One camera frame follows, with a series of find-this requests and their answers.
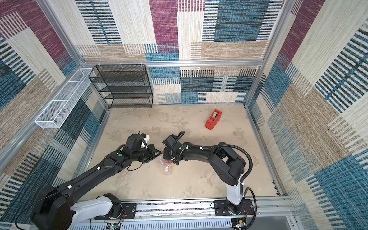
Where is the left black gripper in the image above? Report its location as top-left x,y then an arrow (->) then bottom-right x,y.
132,145 -> 163,164

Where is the clear bubble wrap sheet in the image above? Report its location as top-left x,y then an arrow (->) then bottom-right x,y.
158,151 -> 174,174

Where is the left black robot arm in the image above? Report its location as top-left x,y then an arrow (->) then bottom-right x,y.
30,145 -> 162,230

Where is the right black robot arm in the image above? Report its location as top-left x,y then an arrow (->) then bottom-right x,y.
163,140 -> 253,206

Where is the red tape dispenser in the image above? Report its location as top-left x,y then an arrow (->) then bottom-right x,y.
205,109 -> 222,130

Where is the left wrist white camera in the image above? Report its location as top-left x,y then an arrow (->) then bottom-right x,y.
126,133 -> 150,151

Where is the black corrugated cable conduit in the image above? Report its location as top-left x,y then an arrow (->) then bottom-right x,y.
198,143 -> 254,183

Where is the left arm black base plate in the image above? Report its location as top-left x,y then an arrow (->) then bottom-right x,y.
93,203 -> 137,220

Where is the aluminium mounting rail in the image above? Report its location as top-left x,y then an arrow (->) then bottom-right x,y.
71,196 -> 303,230

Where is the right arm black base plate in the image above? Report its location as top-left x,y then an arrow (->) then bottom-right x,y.
213,198 -> 255,216

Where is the black wire mesh shelf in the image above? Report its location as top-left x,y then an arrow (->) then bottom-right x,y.
89,64 -> 154,109

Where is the white wire mesh basket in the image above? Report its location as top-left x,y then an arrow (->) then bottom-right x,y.
34,69 -> 92,129

